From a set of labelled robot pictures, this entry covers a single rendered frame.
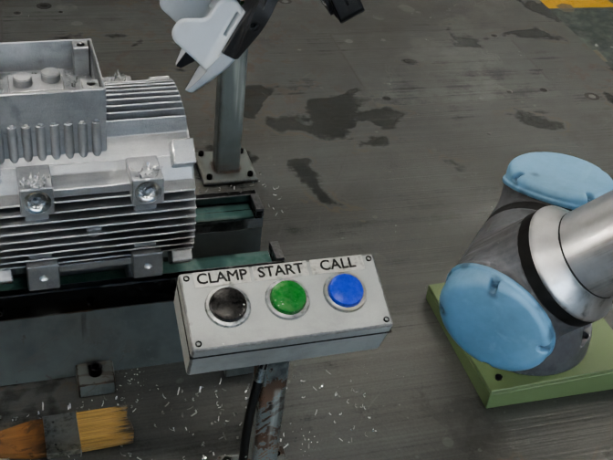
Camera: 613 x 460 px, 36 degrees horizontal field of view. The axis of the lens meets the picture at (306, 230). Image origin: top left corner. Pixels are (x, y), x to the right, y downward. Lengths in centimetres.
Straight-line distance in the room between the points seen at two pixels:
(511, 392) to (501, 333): 20
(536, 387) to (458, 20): 101
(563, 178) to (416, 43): 85
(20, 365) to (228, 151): 47
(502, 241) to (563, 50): 104
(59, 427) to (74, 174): 27
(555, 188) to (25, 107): 52
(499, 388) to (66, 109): 55
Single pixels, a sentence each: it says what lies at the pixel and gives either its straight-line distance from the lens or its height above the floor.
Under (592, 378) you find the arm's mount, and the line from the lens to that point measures 114.
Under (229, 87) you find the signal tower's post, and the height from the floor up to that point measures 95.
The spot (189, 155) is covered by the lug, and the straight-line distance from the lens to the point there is 90.
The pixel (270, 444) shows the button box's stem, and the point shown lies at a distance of 92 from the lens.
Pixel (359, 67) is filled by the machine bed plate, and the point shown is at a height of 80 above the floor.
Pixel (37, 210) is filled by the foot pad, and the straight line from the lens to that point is 89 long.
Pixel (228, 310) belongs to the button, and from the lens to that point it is 75.
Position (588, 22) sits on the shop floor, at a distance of 416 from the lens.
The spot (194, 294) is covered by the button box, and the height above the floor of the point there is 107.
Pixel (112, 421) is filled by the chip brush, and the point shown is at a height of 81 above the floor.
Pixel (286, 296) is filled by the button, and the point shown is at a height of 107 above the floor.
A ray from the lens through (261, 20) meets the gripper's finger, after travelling 80.
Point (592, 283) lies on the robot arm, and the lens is 86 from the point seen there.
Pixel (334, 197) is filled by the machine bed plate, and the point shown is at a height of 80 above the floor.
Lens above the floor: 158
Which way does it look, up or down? 38 degrees down
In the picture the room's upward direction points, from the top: 8 degrees clockwise
